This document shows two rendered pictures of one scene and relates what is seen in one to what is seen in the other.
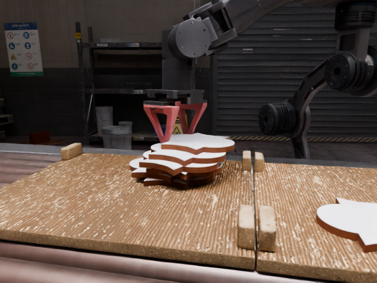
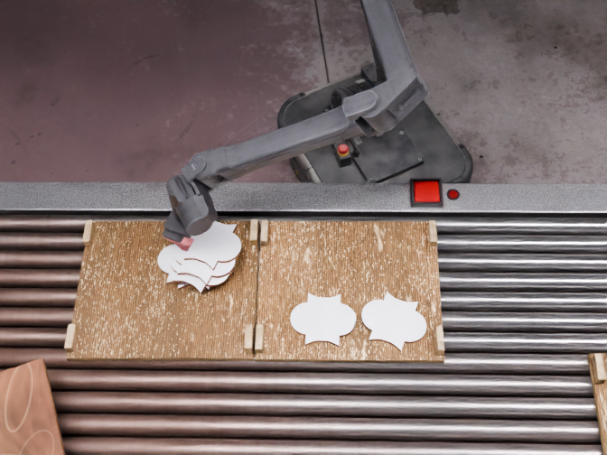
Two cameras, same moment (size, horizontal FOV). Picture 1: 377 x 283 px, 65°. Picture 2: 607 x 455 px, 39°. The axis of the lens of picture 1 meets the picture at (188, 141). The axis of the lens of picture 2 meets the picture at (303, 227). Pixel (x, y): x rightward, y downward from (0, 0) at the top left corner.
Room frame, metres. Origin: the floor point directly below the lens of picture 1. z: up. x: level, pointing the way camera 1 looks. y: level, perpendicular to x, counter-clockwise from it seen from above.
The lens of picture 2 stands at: (-0.45, -0.10, 2.66)
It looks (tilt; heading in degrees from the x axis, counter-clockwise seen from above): 59 degrees down; 352
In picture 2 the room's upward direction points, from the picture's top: 3 degrees counter-clockwise
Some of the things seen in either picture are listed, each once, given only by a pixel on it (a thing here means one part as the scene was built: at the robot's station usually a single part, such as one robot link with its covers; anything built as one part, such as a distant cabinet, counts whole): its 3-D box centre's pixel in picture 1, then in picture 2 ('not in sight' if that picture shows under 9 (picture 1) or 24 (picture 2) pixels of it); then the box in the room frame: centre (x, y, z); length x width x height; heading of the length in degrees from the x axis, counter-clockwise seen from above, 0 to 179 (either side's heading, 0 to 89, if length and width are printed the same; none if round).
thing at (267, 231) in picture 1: (266, 227); (259, 338); (0.30, -0.09, 0.95); 0.06 x 0.02 x 0.03; 169
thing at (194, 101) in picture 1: (184, 115); not in sight; (0.59, 0.01, 1.04); 0.07 x 0.07 x 0.09; 57
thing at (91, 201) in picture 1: (130, 187); (167, 287); (0.48, 0.10, 0.93); 0.41 x 0.35 x 0.02; 79
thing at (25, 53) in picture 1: (23, 50); not in sight; (5.35, 2.88, 1.55); 0.61 x 0.02 x 0.91; 86
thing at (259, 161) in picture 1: (258, 161); (265, 233); (0.57, -0.14, 0.95); 0.06 x 0.02 x 0.03; 169
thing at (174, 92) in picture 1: (176, 79); (185, 208); (0.57, 0.02, 1.11); 0.10 x 0.07 x 0.07; 147
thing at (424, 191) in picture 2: not in sight; (426, 192); (0.62, -0.54, 0.92); 0.06 x 0.06 x 0.01; 78
